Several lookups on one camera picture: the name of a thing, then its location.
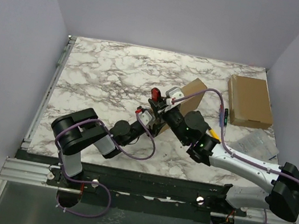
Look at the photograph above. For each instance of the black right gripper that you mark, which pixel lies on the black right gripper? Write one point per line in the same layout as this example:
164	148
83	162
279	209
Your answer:
160	107

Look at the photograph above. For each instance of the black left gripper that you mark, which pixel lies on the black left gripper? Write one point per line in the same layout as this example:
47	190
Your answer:
155	129

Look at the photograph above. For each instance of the red black utility knife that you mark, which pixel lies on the red black utility knife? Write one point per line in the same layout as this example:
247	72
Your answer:
155	94

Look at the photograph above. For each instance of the brown cardboard express box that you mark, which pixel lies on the brown cardboard express box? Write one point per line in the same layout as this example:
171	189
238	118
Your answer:
192	103

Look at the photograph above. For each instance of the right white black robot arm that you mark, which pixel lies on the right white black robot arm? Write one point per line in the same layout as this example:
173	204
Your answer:
276	187

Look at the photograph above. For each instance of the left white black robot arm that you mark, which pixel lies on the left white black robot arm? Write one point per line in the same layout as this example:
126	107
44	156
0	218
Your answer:
76	131

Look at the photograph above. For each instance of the clear plastic screw box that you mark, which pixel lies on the clear plastic screw box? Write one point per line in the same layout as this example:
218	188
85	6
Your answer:
257	145

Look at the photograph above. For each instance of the blue red screwdriver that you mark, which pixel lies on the blue red screwdriver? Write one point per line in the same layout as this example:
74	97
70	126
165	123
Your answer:
221	115

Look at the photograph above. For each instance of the green black screwdriver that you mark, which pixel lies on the green black screwdriver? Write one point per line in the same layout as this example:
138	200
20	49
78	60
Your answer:
226	115

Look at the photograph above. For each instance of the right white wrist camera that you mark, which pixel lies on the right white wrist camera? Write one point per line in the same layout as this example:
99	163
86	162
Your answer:
173	94

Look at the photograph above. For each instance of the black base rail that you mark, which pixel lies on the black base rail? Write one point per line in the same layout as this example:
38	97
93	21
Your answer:
140	192

